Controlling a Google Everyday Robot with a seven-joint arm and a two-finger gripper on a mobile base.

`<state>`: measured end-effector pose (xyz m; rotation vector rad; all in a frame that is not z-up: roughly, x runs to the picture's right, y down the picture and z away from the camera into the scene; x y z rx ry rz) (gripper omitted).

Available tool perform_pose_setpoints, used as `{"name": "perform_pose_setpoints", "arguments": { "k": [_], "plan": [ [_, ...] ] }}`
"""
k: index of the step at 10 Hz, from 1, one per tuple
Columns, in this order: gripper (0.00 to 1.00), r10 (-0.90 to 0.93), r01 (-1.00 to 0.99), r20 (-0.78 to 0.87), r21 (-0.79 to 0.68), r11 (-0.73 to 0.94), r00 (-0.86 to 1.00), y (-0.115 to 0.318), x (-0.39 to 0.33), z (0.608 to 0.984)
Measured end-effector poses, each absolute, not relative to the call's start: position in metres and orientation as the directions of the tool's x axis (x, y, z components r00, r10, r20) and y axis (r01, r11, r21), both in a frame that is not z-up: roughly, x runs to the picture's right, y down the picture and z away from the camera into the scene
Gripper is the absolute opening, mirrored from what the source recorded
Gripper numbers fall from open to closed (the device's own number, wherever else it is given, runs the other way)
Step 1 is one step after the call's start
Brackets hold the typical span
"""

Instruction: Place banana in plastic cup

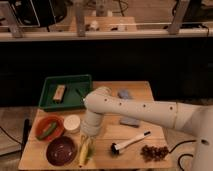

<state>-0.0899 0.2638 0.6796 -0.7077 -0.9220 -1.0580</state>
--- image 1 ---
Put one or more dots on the yellow banana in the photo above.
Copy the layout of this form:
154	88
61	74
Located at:
84	150

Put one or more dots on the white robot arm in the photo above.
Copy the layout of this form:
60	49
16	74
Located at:
196	120

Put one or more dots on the green plastic tray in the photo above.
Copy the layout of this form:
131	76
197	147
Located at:
76	88

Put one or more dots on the wooden block in tray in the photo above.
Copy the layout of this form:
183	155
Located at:
58	96

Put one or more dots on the black white brush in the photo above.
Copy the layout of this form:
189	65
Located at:
116	148

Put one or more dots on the green cucumber toy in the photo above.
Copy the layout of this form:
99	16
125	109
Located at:
45	132

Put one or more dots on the orange plastic bowl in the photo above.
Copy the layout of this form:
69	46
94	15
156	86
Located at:
47	120

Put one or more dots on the dark maroon bowl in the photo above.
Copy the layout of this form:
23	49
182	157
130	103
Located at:
61	151

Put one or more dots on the black box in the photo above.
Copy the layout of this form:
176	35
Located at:
41	13

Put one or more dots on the white metal rail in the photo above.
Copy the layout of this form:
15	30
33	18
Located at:
113	35

